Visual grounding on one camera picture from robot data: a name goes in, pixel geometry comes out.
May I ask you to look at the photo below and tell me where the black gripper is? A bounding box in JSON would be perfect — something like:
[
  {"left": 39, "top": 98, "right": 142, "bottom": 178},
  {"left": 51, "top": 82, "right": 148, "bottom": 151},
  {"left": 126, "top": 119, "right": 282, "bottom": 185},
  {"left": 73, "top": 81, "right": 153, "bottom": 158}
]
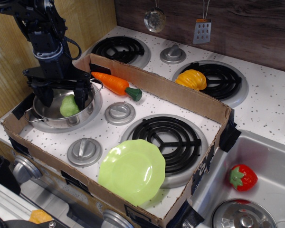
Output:
[{"left": 23, "top": 48, "right": 91, "bottom": 110}]

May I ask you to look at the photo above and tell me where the light green toy broccoli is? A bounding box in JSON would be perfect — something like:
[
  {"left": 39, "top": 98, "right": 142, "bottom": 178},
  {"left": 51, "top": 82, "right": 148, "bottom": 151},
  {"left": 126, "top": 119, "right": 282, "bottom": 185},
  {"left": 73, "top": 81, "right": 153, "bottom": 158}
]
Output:
[{"left": 59, "top": 95, "right": 80, "bottom": 117}]

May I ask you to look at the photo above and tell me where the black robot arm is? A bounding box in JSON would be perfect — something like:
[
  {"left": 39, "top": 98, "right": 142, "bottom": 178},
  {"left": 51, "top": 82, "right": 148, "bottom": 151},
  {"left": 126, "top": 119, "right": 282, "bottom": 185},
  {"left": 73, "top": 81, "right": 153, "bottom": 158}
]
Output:
[{"left": 0, "top": 0, "right": 92, "bottom": 110}]

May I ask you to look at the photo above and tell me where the small steel pan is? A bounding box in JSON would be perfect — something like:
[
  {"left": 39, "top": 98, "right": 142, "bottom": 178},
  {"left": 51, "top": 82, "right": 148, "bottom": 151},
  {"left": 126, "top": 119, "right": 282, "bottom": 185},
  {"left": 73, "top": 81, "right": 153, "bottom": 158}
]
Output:
[{"left": 24, "top": 78, "right": 104, "bottom": 129}]

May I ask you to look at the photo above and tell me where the orange toy carrot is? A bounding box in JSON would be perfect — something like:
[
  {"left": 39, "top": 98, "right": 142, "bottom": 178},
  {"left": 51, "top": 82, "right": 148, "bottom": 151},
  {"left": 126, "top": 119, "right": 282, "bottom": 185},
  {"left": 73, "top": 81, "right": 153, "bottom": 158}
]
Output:
[{"left": 91, "top": 72, "right": 143, "bottom": 101}]

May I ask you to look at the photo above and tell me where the upper middle silver knob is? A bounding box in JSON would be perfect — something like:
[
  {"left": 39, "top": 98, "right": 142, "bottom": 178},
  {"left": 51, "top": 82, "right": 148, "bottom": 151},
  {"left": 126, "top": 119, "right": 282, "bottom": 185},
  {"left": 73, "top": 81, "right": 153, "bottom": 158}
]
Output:
[{"left": 104, "top": 102, "right": 136, "bottom": 125}]

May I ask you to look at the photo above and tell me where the silver knob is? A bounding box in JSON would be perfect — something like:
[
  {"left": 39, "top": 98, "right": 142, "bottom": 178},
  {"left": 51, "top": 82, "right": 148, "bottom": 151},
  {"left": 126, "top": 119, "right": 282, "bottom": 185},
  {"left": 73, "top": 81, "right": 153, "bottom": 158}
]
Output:
[
  {"left": 104, "top": 102, "right": 136, "bottom": 125},
  {"left": 67, "top": 138, "right": 102, "bottom": 167},
  {"left": 160, "top": 45, "right": 186, "bottom": 64}
]

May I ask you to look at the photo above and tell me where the lower middle silver knob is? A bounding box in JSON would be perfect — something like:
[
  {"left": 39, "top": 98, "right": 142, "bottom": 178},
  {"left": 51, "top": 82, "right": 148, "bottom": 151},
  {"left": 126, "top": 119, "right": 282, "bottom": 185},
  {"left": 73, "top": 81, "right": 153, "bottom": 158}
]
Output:
[{"left": 67, "top": 138, "right": 102, "bottom": 167}]

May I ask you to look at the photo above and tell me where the back left black burner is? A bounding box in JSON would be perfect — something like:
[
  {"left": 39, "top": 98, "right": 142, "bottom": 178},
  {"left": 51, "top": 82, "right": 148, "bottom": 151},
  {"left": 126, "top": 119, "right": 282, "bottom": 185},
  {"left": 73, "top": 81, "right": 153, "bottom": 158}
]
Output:
[{"left": 87, "top": 36, "right": 151, "bottom": 69}]

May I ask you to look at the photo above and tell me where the black burner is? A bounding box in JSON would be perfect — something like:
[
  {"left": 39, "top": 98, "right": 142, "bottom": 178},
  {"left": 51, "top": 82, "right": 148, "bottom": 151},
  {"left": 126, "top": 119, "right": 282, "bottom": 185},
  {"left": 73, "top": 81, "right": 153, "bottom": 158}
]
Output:
[
  {"left": 172, "top": 60, "right": 249, "bottom": 108},
  {"left": 121, "top": 114, "right": 208, "bottom": 189},
  {"left": 87, "top": 36, "right": 151, "bottom": 69}
]

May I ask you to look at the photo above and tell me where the front left oven knob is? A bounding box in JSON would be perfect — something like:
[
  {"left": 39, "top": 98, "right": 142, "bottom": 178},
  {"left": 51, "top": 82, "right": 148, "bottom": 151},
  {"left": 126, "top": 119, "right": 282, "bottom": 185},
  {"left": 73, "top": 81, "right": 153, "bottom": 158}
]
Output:
[{"left": 13, "top": 155, "right": 42, "bottom": 184}]

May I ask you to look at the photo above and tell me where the oven knob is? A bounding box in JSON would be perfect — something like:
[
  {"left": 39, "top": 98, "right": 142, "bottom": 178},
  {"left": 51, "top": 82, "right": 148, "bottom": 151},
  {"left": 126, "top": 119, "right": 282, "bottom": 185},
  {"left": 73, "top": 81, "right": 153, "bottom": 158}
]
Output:
[
  {"left": 101, "top": 209, "right": 134, "bottom": 228},
  {"left": 13, "top": 155, "right": 42, "bottom": 184}
]

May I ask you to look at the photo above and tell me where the light green plastic plate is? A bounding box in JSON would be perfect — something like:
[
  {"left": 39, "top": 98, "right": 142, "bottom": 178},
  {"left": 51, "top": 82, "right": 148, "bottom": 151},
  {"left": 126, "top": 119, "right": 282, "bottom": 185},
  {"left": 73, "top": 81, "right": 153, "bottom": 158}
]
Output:
[{"left": 98, "top": 139, "right": 166, "bottom": 206}]

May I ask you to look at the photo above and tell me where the back silver knob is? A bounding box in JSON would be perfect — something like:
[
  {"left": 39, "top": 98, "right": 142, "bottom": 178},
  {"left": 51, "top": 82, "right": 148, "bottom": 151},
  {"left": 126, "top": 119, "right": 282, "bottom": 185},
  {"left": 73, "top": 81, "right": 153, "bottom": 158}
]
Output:
[{"left": 160, "top": 45, "right": 186, "bottom": 64}]

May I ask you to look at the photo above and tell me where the hanging metal skimmer ladle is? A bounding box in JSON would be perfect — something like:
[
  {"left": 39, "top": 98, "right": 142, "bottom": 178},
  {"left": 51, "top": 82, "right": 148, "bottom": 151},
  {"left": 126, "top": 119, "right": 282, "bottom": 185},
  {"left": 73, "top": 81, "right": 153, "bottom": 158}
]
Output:
[{"left": 144, "top": 0, "right": 166, "bottom": 33}]

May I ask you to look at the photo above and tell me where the orange object bottom left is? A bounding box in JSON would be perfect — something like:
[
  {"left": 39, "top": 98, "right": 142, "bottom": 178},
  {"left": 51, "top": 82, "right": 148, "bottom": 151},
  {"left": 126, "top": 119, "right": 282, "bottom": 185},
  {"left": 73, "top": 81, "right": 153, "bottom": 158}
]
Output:
[{"left": 29, "top": 209, "right": 53, "bottom": 224}]

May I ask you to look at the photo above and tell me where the yellow toy squash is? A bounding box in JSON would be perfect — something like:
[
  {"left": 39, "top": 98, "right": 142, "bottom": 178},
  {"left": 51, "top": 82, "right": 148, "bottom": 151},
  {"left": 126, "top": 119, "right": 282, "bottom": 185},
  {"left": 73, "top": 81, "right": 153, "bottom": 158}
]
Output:
[{"left": 175, "top": 69, "right": 207, "bottom": 91}]

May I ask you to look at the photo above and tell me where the front right black burner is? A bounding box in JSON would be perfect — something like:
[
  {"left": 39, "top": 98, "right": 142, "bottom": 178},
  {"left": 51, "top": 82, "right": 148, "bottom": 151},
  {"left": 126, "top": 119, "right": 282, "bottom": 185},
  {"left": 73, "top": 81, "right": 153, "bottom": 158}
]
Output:
[{"left": 121, "top": 114, "right": 208, "bottom": 189}]

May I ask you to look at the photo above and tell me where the front centre oven knob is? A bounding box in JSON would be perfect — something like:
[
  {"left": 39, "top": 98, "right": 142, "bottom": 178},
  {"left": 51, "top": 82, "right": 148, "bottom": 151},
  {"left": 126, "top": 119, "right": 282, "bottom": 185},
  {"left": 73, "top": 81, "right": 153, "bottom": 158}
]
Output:
[{"left": 101, "top": 209, "right": 134, "bottom": 228}]

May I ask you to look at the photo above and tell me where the brown cardboard fence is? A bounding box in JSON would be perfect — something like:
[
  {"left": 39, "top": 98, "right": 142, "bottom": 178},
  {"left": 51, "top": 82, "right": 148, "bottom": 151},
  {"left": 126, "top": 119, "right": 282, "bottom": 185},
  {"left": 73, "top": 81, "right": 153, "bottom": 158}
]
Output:
[{"left": 2, "top": 54, "right": 234, "bottom": 228}]

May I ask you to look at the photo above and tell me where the hanging metal spatula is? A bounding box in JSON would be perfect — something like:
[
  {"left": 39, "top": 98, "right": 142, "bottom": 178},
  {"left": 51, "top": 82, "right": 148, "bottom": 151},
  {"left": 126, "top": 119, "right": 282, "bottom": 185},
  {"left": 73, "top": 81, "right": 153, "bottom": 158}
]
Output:
[{"left": 193, "top": 0, "right": 212, "bottom": 45}]

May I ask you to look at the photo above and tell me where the back right black burner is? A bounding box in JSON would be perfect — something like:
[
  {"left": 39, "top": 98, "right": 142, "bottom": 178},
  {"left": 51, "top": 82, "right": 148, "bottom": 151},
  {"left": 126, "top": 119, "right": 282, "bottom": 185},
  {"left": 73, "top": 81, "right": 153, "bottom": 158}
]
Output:
[{"left": 172, "top": 60, "right": 249, "bottom": 108}]

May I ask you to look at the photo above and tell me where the red toy strawberry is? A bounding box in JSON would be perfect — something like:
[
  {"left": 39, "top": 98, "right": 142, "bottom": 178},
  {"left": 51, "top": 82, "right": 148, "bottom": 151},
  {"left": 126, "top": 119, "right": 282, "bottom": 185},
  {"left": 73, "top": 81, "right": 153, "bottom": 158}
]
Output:
[{"left": 228, "top": 164, "right": 258, "bottom": 191}]

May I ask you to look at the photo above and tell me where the steel pot lid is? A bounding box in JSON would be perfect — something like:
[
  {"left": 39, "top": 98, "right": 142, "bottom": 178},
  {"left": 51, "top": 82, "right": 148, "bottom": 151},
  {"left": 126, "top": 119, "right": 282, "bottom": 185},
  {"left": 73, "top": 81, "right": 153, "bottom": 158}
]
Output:
[{"left": 211, "top": 199, "right": 277, "bottom": 228}]

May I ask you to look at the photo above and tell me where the steel sink basin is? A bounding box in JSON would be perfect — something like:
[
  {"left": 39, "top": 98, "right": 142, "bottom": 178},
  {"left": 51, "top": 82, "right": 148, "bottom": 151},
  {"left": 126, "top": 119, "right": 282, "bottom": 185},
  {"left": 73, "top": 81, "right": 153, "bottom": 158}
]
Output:
[{"left": 191, "top": 130, "right": 285, "bottom": 228}]

